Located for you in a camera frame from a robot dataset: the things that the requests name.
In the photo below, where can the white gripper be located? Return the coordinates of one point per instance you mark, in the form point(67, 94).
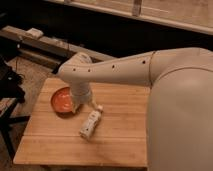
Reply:
point(80, 93)

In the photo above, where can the white plastic bottle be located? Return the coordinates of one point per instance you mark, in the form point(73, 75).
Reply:
point(90, 123)

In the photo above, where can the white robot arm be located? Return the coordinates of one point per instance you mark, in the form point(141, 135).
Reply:
point(179, 121)

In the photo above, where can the orange ceramic bowl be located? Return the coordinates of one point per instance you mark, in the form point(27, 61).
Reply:
point(61, 101)

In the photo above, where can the wooden table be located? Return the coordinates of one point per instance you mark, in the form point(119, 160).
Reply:
point(119, 139)

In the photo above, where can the black chair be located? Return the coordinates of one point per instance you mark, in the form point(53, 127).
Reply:
point(9, 88)

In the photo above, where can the long wooden beam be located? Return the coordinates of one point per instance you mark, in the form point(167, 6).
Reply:
point(48, 44)

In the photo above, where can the small white box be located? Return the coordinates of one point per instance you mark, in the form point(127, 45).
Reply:
point(34, 33)

